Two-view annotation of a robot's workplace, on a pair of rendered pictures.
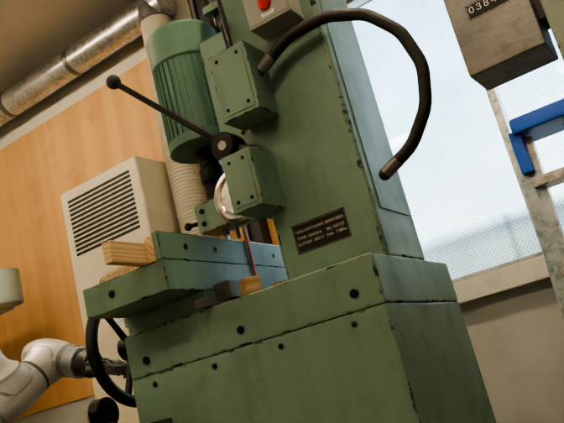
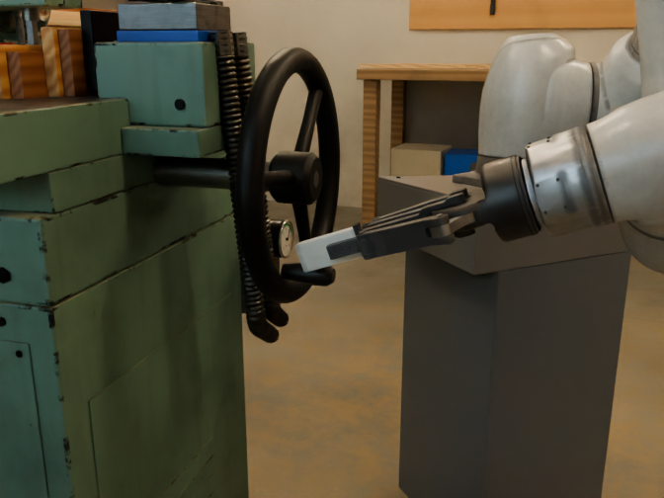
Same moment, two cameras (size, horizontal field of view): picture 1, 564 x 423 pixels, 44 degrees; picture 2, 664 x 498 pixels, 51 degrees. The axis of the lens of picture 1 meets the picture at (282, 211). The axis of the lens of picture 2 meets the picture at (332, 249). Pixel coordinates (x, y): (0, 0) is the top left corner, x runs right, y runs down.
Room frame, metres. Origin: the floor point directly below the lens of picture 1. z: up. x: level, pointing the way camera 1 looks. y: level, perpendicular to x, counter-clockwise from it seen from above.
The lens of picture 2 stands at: (2.51, 0.34, 0.95)
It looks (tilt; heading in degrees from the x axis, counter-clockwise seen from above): 16 degrees down; 170
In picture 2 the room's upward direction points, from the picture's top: straight up
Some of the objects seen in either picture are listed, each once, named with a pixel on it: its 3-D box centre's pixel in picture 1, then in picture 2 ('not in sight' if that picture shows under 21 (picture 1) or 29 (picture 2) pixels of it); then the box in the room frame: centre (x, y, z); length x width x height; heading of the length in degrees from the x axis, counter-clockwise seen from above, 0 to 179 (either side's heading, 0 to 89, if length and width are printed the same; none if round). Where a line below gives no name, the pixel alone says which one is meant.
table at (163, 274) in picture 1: (197, 296); (121, 118); (1.61, 0.24, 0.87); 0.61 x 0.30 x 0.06; 153
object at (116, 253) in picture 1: (200, 259); not in sight; (1.45, 0.19, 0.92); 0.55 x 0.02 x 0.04; 153
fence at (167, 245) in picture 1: (243, 253); not in sight; (1.54, 0.11, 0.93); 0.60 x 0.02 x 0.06; 153
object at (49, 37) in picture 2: not in sight; (103, 60); (1.57, 0.22, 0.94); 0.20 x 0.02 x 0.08; 153
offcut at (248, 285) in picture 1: (250, 288); not in sight; (1.37, 0.10, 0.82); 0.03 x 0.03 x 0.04; 28
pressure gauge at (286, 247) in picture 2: (106, 418); (277, 243); (1.43, 0.44, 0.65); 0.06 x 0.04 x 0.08; 153
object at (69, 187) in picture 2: (221, 312); (86, 158); (1.59, 0.19, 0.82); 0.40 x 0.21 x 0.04; 153
